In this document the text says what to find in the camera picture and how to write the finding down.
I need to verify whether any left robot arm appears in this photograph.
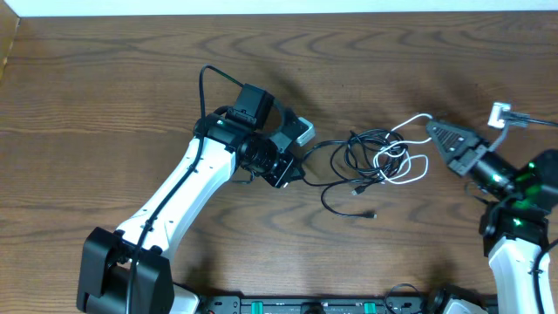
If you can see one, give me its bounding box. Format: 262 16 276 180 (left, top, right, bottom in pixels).
77 84 315 313

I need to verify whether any wooden side panel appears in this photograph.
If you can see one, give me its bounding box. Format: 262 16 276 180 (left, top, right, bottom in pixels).
0 0 20 78

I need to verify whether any black usb cable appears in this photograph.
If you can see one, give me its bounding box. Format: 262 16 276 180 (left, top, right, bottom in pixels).
300 127 411 196

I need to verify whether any white usb cable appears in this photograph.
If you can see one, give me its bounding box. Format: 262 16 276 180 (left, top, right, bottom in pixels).
372 113 435 186

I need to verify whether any right camera cable black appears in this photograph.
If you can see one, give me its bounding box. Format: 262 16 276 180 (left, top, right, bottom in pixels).
480 112 557 313

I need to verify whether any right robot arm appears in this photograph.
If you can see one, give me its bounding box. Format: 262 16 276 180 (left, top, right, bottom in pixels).
425 119 557 313

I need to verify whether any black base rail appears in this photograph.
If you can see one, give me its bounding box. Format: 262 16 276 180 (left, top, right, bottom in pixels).
194 296 427 314

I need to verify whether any thin black cable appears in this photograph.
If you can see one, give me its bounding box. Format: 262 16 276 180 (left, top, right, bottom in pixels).
320 181 378 220

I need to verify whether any left camera cable black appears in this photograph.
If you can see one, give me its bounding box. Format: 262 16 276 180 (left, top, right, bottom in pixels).
118 65 242 313

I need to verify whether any camera cable black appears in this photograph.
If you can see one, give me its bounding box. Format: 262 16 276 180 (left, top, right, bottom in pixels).
118 65 242 313
480 112 557 313

